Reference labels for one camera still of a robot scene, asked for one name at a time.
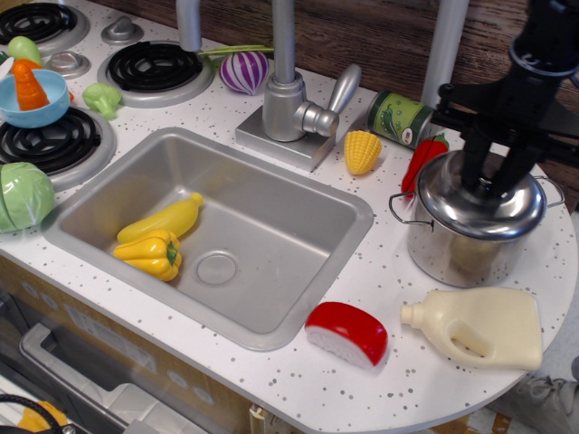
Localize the green toy pear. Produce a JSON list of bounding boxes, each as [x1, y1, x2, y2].
[[7, 36, 43, 67]]

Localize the yellow toy corn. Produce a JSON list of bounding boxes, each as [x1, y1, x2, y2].
[[344, 130, 382, 175]]

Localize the green toy cabbage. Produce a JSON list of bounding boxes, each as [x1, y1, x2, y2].
[[1, 162, 55, 233]]

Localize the red toy chili pepper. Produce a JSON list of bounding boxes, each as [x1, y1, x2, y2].
[[401, 133, 450, 193]]

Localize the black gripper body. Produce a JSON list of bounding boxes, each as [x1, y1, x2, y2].
[[432, 67, 578, 163]]

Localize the cream toy detergent bottle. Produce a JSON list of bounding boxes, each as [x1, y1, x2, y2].
[[400, 287, 543, 371]]

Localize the green toy can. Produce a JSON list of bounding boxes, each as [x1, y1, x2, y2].
[[365, 90, 442, 150]]

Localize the grey shoe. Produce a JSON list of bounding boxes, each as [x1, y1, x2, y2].
[[488, 373, 578, 433]]

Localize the black burner back left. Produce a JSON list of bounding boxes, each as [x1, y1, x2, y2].
[[1, 2, 90, 57]]

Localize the silver left post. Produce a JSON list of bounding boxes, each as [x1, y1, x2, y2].
[[176, 0, 202, 52]]

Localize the black burner back right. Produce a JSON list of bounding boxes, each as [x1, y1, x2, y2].
[[97, 41, 214, 109]]

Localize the silver post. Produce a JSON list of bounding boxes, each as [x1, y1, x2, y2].
[[421, 0, 470, 108], [176, 0, 202, 52]]

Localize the silver toy faucet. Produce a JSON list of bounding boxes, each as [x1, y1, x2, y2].
[[235, 1, 362, 172]]

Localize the purple white toy onion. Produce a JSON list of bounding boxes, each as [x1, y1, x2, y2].
[[200, 45, 274, 96]]

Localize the silver stove knob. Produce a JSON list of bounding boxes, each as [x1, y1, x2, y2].
[[44, 51, 91, 80], [100, 15, 144, 45]]

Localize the black burner front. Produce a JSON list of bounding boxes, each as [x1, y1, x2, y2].
[[1, 108, 117, 192]]

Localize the stainless steel pot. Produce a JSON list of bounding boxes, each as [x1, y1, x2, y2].
[[394, 175, 565, 288]]

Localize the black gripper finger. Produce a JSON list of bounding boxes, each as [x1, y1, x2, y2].
[[491, 145, 541, 197], [461, 124, 493, 190]]

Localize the orange toy carrot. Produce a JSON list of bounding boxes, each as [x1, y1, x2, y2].
[[11, 60, 68, 111]]

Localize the steel pot lid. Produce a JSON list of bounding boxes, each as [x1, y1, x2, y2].
[[413, 151, 547, 241]]

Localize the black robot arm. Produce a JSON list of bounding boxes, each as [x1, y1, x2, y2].
[[432, 1, 578, 198]]

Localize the silver stove knob upper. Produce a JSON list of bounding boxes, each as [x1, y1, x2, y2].
[[100, 15, 144, 45]]

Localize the yellow toy banana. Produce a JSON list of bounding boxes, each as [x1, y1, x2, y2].
[[117, 193, 204, 243]]

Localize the silver stove knob lower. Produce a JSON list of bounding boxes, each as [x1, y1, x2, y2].
[[44, 51, 91, 80]]

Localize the yellow toy below counter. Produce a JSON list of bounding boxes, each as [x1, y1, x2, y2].
[[17, 401, 68, 432]]

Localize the silver toy sink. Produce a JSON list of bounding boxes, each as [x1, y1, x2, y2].
[[42, 127, 374, 351]]

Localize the red white toy cheese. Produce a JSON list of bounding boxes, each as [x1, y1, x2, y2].
[[305, 302, 388, 369]]

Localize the green toy broccoli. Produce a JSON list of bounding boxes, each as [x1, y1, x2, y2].
[[82, 82, 122, 120]]

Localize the blue toy bowl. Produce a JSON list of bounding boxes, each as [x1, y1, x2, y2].
[[1, 70, 71, 128]]

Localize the yellow toy bell pepper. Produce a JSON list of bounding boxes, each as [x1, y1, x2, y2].
[[113, 230, 183, 282]]

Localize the black burner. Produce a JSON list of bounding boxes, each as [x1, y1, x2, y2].
[[1, 108, 117, 192], [1, 2, 90, 57], [97, 41, 214, 109]]

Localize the silver oven handle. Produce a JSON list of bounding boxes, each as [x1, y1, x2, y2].
[[19, 322, 137, 428]]

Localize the silver right post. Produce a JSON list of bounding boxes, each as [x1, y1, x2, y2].
[[421, 0, 470, 108]]

